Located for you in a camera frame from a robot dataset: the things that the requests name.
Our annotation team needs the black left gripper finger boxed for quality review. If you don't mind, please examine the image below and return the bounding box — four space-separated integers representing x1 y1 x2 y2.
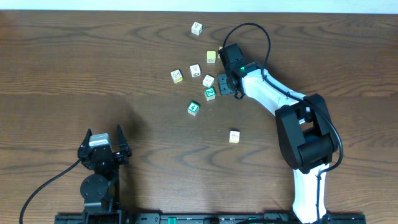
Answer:
117 124 129 149
81 129 92 147

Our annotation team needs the green letter N block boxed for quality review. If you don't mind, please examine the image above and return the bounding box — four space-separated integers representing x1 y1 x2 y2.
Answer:
205 87 216 101

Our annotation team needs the yellow sided wooden block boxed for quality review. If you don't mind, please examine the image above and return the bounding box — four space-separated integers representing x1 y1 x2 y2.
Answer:
229 131 240 144

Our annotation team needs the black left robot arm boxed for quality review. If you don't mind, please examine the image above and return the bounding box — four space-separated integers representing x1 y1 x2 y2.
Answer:
77 125 132 213

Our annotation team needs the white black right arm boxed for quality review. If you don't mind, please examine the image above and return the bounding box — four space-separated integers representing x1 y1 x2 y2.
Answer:
224 62 340 223

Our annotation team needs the white wooden block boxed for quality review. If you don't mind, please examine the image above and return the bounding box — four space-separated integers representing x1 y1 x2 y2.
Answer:
202 75 215 88

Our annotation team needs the yellow top wooden block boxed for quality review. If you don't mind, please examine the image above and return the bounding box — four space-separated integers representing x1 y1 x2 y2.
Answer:
206 51 216 63

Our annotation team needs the wooden block letter W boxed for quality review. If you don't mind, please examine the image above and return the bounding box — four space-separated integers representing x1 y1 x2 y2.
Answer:
190 64 201 77

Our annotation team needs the green number 4 block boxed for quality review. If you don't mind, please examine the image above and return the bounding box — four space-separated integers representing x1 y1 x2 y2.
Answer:
187 101 200 116

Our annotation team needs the wooden block letter B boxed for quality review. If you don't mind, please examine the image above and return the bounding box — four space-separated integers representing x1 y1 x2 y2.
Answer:
170 69 183 83

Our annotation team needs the wooden block number 3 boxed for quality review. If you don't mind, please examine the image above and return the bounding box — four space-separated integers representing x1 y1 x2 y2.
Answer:
191 22 203 35

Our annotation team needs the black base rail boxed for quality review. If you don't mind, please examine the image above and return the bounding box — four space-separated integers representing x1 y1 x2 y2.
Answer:
54 212 366 224

